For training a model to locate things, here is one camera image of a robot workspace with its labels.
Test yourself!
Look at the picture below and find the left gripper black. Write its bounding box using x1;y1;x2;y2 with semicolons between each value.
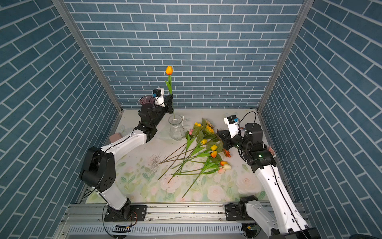
150;94;172;128

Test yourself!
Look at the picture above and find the white tulip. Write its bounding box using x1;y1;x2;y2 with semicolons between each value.
204;164;232;174

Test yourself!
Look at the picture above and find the red orange tulip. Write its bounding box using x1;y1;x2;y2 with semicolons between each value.
182;161;228;198

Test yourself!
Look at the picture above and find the orange yellow tulip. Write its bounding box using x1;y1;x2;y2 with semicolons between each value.
165;66;175;119

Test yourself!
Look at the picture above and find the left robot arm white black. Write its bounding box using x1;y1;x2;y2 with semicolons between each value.
79;89;173;221

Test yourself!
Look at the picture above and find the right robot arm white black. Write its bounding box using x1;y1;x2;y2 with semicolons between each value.
217;116;320;239

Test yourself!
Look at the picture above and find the purple glass vase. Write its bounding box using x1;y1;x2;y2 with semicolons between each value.
139;96;155;105

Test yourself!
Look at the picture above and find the orange gerbera lower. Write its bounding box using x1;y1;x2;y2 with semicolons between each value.
223;149;231;158

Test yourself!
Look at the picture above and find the clear glass vase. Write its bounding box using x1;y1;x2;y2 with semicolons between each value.
168;115;186;141

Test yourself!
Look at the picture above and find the pink rectangular box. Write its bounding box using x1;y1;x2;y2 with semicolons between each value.
109;132;123;143

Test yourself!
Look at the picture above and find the yellow sunflower right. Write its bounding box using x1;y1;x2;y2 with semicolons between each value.
206;125;214;134

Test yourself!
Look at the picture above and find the yellow sunflower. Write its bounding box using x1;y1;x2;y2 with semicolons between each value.
206;125;214;134
160;122;205;164

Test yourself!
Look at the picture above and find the beige daisy flower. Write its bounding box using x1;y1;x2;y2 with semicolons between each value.
206;120;214;128

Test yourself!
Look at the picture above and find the yellow sunflower left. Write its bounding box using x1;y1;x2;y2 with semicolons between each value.
160;122;205;164

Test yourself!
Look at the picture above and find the dried lavender sprig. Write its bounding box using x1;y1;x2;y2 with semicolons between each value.
146;154;161;175

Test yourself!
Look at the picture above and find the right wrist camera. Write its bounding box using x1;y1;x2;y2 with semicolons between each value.
224;115;240;138

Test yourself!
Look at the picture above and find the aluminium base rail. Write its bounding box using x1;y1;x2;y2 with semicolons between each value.
54;202;246;239

